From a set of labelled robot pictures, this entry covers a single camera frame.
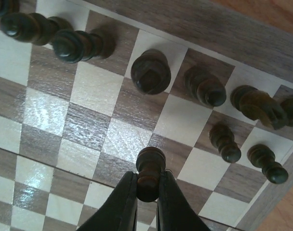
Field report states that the dark chess pawn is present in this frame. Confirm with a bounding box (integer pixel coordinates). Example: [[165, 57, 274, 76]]
[[247, 144, 289, 184], [209, 123, 241, 163], [280, 98, 293, 127], [136, 146, 166, 203]]

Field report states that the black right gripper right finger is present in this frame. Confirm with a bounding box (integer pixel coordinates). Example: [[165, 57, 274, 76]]
[[156, 171, 210, 231]]

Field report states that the dark chess piece tall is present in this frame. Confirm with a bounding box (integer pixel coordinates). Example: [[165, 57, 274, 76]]
[[52, 28, 116, 64]]

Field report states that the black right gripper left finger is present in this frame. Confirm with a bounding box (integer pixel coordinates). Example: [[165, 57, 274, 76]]
[[78, 171, 137, 231]]

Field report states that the wooden chess board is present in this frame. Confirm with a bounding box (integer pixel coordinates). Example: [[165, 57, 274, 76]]
[[0, 0, 293, 231]]

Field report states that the dark chess knight piece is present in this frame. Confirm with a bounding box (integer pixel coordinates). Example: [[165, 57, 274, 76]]
[[131, 49, 171, 95]]

